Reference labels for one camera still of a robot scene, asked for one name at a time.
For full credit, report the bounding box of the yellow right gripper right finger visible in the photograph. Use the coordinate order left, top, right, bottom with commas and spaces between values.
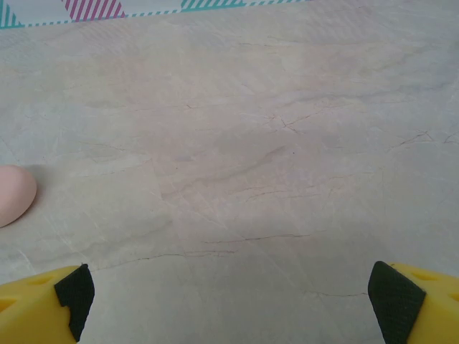
368, 260, 459, 344

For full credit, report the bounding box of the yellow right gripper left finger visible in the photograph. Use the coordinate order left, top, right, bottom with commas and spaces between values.
0, 264, 96, 344

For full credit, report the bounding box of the pink earbud charging case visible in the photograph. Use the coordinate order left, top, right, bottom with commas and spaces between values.
0, 164, 38, 229

